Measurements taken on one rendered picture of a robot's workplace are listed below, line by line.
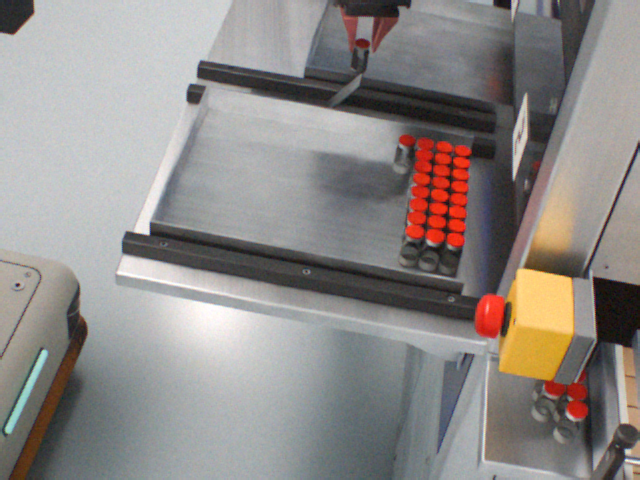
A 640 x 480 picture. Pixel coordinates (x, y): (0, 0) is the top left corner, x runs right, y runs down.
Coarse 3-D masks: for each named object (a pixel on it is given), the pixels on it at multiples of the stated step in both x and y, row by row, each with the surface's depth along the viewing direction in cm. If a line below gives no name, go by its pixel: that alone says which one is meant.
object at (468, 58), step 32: (416, 0) 150; (448, 0) 149; (320, 32) 142; (416, 32) 147; (448, 32) 148; (480, 32) 149; (512, 32) 151; (320, 64) 137; (384, 64) 139; (416, 64) 140; (448, 64) 142; (480, 64) 143; (512, 64) 144; (416, 96) 131; (448, 96) 131; (480, 96) 137; (512, 96) 138
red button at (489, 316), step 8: (488, 296) 91; (496, 296) 91; (480, 304) 91; (488, 304) 90; (496, 304) 90; (480, 312) 90; (488, 312) 89; (496, 312) 89; (504, 312) 91; (480, 320) 90; (488, 320) 89; (496, 320) 89; (480, 328) 90; (488, 328) 90; (496, 328) 90; (480, 336) 91; (488, 336) 91; (496, 336) 90
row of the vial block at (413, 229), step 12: (420, 144) 120; (432, 144) 120; (420, 156) 118; (432, 156) 118; (420, 168) 116; (420, 180) 115; (408, 192) 119; (420, 192) 113; (408, 204) 114; (420, 204) 112; (408, 216) 110; (420, 216) 110; (408, 228) 109; (420, 228) 109; (408, 240) 109; (420, 240) 108; (408, 252) 109; (408, 264) 110
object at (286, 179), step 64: (192, 128) 119; (256, 128) 125; (320, 128) 127; (384, 128) 125; (192, 192) 115; (256, 192) 117; (320, 192) 118; (384, 192) 120; (320, 256) 106; (384, 256) 112
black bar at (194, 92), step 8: (192, 88) 127; (200, 88) 127; (192, 96) 127; (200, 96) 127; (472, 144) 126; (480, 144) 126; (488, 144) 126; (472, 152) 127; (480, 152) 127; (488, 152) 126
